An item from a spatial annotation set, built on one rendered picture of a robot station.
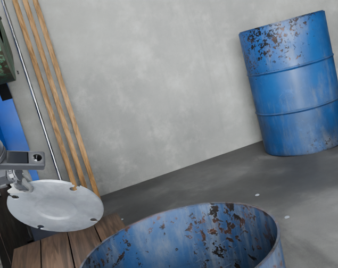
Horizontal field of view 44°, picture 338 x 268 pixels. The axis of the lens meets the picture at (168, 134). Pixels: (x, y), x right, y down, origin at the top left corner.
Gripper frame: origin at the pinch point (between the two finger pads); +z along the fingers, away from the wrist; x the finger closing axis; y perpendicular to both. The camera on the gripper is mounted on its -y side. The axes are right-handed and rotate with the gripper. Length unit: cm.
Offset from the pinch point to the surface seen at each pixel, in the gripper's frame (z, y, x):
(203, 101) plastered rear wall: 156, -70, -136
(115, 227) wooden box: 29.6, -16.0, 5.2
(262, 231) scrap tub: -8, -57, 32
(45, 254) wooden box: 24.3, 6.6, 10.6
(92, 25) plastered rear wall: 91, -6, -176
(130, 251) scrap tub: -1.7, -25.5, 26.7
